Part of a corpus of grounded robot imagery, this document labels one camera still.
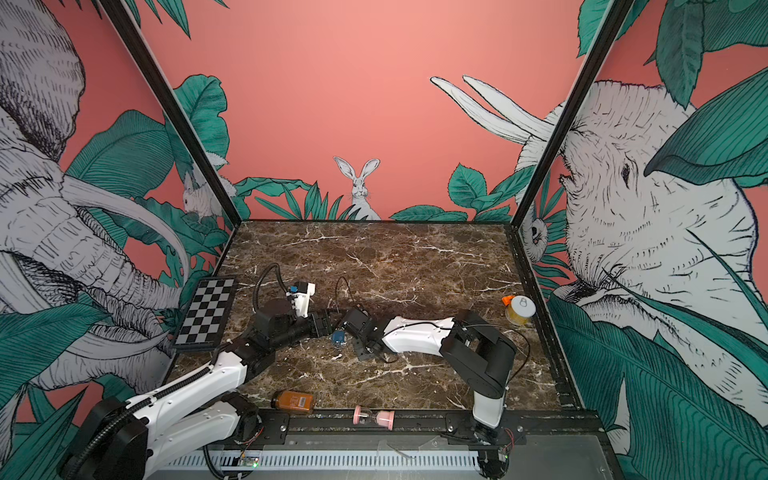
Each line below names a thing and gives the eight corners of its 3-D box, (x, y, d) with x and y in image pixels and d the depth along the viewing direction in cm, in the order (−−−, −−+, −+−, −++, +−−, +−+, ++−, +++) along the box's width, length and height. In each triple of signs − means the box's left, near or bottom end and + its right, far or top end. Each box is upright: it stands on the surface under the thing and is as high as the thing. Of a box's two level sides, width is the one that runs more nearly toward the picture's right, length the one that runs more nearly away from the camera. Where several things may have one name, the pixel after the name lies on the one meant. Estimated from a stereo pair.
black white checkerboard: (174, 351, 86) (170, 349, 85) (202, 280, 102) (199, 277, 101) (217, 348, 87) (214, 345, 86) (238, 278, 103) (236, 275, 101)
